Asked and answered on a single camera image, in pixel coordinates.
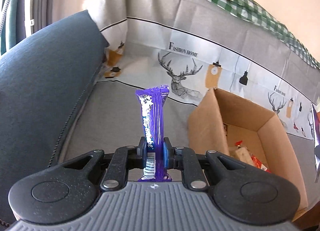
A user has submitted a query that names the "green checked cloth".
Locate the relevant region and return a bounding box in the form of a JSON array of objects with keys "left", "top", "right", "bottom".
[{"left": 109, "top": 0, "right": 320, "bottom": 69}]

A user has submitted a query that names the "dark green curtain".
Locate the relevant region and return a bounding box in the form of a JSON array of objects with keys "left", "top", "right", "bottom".
[{"left": 0, "top": 0, "right": 27, "bottom": 55}]

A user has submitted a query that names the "dark blue sofa cushion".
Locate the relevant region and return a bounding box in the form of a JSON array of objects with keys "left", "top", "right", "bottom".
[{"left": 0, "top": 10, "right": 111, "bottom": 224}]

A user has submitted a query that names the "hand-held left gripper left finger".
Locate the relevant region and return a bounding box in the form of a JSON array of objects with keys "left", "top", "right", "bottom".
[{"left": 47, "top": 136, "right": 148, "bottom": 192}]

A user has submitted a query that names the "purple snack bar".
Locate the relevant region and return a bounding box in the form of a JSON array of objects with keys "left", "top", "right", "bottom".
[{"left": 135, "top": 84, "right": 173, "bottom": 182}]

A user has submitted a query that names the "red snack packet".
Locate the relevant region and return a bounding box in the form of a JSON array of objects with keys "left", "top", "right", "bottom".
[{"left": 250, "top": 155, "right": 272, "bottom": 173}]

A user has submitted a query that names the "brown cardboard box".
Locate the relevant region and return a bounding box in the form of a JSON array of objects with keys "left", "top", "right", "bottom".
[{"left": 187, "top": 87, "right": 309, "bottom": 223}]

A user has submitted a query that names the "grey printed sofa cover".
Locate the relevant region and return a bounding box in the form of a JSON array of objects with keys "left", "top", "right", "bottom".
[{"left": 59, "top": 0, "right": 320, "bottom": 184}]

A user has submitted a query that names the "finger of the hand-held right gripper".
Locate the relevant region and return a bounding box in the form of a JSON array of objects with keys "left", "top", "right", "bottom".
[{"left": 313, "top": 145, "right": 320, "bottom": 184}]

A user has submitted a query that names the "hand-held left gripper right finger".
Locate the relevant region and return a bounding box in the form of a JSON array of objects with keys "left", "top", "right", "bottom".
[{"left": 162, "top": 136, "right": 253, "bottom": 192}]

